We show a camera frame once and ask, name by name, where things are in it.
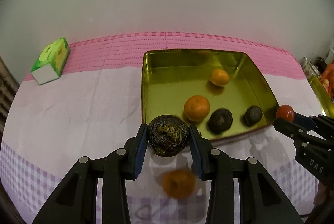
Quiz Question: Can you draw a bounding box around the orange clutter pile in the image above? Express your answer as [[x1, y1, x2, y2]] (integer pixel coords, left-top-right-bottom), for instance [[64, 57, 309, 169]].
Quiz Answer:
[[320, 63, 334, 99]]

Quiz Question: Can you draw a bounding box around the red toffee tin box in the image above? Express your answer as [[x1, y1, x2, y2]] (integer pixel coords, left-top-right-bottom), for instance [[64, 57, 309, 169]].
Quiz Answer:
[[142, 49, 278, 143]]

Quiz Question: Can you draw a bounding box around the large yellow orange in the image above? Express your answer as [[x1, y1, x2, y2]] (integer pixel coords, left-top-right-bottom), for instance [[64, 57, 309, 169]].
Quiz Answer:
[[183, 95, 210, 122]]

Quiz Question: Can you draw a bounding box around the small red cherry tomato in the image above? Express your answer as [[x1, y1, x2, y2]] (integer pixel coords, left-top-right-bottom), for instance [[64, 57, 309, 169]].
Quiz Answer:
[[276, 105, 294, 122]]

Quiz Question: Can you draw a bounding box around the gold tin lid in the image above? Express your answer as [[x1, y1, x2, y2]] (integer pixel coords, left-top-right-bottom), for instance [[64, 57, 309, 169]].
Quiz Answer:
[[309, 76, 333, 118]]

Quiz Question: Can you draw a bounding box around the small dark passion fruit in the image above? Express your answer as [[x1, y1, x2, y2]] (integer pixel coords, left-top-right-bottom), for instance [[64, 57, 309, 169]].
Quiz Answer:
[[243, 106, 263, 127]]

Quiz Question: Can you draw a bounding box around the small yellow orange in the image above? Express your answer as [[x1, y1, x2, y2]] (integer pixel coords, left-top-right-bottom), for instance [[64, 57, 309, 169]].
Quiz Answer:
[[209, 68, 230, 87]]

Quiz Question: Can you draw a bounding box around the large orange tangerine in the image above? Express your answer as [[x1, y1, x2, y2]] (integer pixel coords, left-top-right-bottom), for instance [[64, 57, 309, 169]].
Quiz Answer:
[[162, 169, 196, 200]]

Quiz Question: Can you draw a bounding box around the green tissue pack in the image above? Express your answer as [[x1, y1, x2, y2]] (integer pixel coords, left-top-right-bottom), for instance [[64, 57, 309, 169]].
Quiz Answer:
[[30, 37, 70, 85]]

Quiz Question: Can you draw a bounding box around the large dark passion fruit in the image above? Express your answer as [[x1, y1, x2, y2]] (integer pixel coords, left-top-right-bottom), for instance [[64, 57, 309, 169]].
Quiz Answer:
[[148, 114, 189, 157]]

